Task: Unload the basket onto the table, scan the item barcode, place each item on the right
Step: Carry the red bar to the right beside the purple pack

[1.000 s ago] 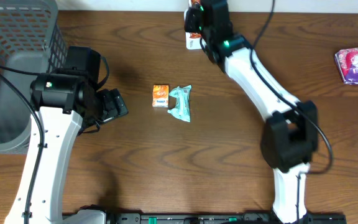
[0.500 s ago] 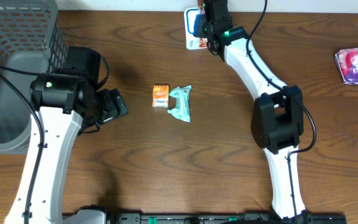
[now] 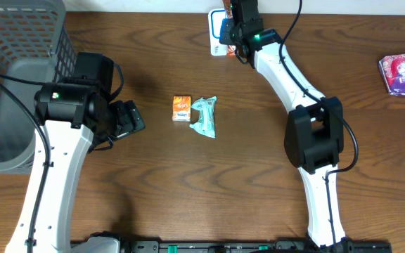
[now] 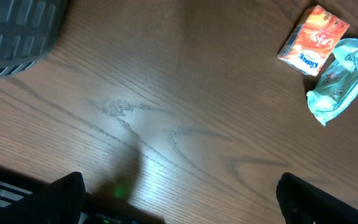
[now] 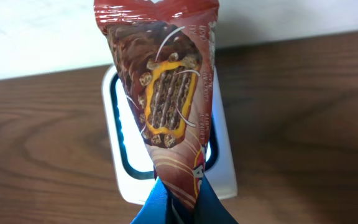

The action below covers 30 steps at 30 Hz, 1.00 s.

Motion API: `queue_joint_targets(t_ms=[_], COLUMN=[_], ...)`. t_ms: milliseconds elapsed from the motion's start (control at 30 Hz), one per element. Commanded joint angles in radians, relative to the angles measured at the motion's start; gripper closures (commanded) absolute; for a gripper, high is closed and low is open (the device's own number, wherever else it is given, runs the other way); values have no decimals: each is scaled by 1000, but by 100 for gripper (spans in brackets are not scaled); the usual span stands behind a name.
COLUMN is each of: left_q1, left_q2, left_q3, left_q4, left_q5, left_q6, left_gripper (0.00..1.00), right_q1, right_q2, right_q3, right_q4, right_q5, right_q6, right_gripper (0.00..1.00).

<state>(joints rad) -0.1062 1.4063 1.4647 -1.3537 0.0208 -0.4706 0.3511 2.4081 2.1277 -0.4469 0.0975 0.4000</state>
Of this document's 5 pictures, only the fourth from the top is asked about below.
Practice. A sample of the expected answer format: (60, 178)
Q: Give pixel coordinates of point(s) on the grey plastic shopping basket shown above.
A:
(28, 32)

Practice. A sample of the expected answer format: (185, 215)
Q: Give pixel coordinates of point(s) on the teal white snack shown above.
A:
(338, 85)

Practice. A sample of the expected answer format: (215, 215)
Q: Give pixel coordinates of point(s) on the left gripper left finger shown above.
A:
(58, 202)

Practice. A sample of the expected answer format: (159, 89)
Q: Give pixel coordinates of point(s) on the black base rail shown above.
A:
(109, 204)

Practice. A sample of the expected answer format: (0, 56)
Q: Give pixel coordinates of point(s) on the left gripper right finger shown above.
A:
(301, 202)

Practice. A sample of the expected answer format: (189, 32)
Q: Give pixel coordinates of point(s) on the orange tissue pack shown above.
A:
(312, 41)

